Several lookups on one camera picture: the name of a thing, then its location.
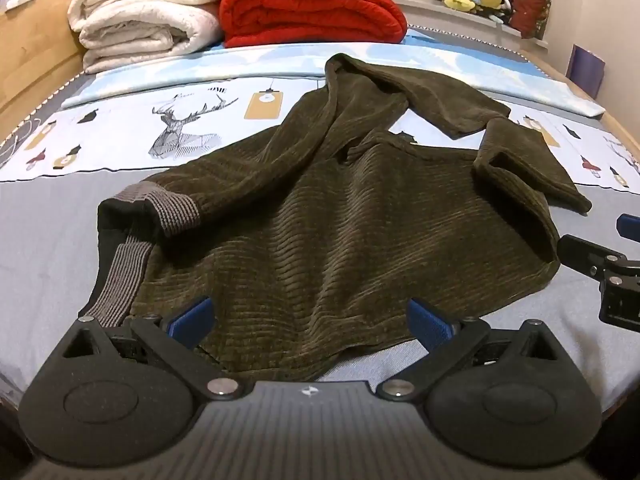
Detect olive corduroy pants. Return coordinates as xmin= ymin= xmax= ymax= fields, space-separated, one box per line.
xmin=77 ymin=52 xmax=594 ymax=384

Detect deer printed white bed sheet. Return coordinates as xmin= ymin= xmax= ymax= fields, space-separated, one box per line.
xmin=0 ymin=76 xmax=640 ymax=192

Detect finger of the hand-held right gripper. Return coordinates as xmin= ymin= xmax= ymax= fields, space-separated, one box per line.
xmin=617 ymin=213 xmax=640 ymax=244
xmin=557 ymin=233 xmax=627 ymax=279

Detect wooden headboard panel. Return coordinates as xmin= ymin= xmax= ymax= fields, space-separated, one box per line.
xmin=0 ymin=0 xmax=103 ymax=128

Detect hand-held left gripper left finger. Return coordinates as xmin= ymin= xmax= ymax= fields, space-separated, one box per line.
xmin=62 ymin=296 xmax=246 ymax=402

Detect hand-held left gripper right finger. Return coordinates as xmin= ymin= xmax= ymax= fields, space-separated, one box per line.
xmin=377 ymin=298 xmax=573 ymax=403

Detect folded cream blanket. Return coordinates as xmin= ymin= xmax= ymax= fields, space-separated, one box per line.
xmin=67 ymin=0 xmax=230 ymax=75

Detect dark red cushion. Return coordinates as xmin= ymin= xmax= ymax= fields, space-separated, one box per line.
xmin=508 ymin=0 xmax=554 ymax=40

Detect purple folder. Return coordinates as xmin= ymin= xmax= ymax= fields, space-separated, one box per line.
xmin=567 ymin=44 xmax=607 ymax=102

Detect folded red blanket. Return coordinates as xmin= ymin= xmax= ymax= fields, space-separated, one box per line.
xmin=219 ymin=0 xmax=408 ymax=50

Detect white window sill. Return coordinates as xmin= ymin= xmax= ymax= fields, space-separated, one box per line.
xmin=397 ymin=0 xmax=551 ymax=50

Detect wooden bed frame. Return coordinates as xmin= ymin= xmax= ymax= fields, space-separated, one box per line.
xmin=542 ymin=77 xmax=640 ymax=142

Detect grey bed cover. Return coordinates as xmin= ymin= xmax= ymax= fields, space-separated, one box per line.
xmin=0 ymin=24 xmax=640 ymax=411

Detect light blue cloud sheet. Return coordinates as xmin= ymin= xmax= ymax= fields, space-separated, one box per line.
xmin=61 ymin=29 xmax=607 ymax=119

